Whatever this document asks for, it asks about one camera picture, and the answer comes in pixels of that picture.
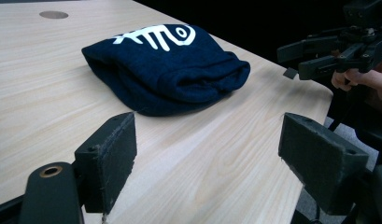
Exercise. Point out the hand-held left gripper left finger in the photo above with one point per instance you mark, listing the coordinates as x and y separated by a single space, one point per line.
107 161

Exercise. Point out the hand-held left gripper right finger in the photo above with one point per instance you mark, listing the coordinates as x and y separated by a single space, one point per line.
319 158

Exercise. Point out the navy garment white print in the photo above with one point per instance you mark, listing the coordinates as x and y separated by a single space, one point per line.
166 71

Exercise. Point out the round brown table grommet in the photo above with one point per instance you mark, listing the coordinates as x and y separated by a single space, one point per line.
53 14

